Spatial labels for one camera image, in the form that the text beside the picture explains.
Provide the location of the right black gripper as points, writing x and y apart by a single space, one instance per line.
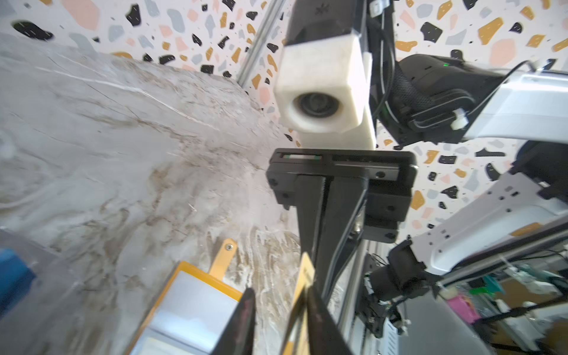
381 182

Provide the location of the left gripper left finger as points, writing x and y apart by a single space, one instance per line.
238 336

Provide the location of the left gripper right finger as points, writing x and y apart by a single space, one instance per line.
324 336

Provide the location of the yellow leather card holder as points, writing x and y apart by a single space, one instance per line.
192 309

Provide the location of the gold card from holder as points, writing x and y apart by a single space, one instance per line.
296 337

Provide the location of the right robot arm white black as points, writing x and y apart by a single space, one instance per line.
480 179

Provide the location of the blue VIP card in stand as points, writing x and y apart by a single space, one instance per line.
16 280

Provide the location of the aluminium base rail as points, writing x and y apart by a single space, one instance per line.
358 338

